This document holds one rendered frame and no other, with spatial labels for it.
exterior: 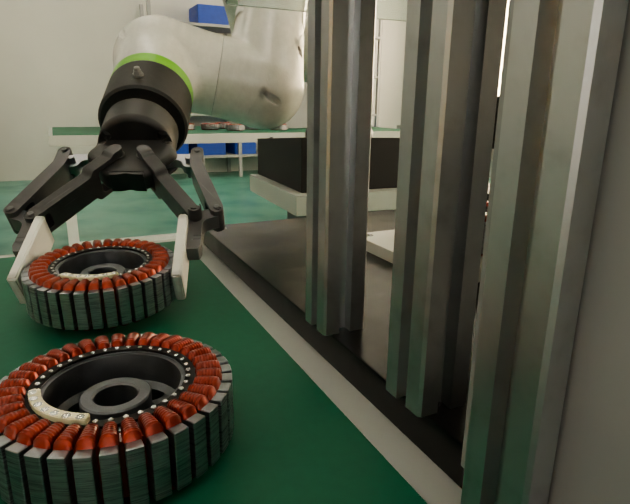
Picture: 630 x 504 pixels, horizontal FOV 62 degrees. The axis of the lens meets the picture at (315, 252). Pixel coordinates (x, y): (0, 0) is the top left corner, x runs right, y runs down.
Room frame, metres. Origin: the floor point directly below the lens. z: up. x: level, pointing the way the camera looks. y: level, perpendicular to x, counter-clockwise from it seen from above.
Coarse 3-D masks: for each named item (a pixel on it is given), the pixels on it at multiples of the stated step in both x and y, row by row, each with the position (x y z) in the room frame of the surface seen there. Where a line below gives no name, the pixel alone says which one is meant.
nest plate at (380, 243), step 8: (368, 232) 0.54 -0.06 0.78; (376, 232) 0.54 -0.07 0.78; (384, 232) 0.54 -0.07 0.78; (392, 232) 0.54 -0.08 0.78; (368, 240) 0.51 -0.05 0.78; (376, 240) 0.51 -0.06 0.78; (384, 240) 0.51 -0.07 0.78; (392, 240) 0.51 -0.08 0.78; (368, 248) 0.51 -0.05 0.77; (376, 248) 0.49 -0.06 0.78; (384, 248) 0.48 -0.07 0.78; (392, 248) 0.48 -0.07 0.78; (384, 256) 0.48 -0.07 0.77; (392, 256) 0.47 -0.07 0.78; (480, 264) 0.43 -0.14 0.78; (480, 272) 0.42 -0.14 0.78
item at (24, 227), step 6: (18, 216) 0.43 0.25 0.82; (12, 222) 0.43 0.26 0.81; (18, 222) 0.43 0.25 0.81; (24, 222) 0.43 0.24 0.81; (18, 228) 0.43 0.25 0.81; (24, 228) 0.42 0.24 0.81; (18, 234) 0.41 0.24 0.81; (24, 234) 0.41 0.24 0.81; (18, 240) 0.41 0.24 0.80; (12, 246) 0.40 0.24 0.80; (18, 246) 0.40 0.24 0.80; (18, 252) 0.40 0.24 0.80
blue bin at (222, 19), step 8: (192, 8) 6.70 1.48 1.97; (200, 8) 6.51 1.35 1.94; (208, 8) 6.55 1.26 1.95; (216, 8) 6.59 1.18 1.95; (224, 8) 6.63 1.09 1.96; (192, 16) 6.71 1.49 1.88; (200, 16) 6.51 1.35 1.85; (208, 16) 6.55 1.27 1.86; (216, 16) 6.59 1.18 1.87; (224, 16) 6.63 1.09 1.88; (224, 24) 6.63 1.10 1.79
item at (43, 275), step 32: (64, 256) 0.40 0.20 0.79; (96, 256) 0.42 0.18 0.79; (128, 256) 0.42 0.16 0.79; (160, 256) 0.40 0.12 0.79; (32, 288) 0.34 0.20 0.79; (64, 288) 0.34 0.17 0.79; (96, 288) 0.34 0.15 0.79; (128, 288) 0.35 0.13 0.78; (160, 288) 0.37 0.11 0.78; (64, 320) 0.34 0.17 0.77; (96, 320) 0.34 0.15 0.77; (128, 320) 0.35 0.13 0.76
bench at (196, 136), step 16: (64, 128) 3.19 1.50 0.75; (80, 128) 3.21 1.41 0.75; (96, 128) 3.23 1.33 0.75; (288, 128) 3.56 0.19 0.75; (304, 128) 3.59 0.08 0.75; (384, 128) 3.75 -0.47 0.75; (64, 144) 2.57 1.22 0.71; (80, 144) 2.60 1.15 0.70; (96, 144) 2.63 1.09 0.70; (112, 240) 2.68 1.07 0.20
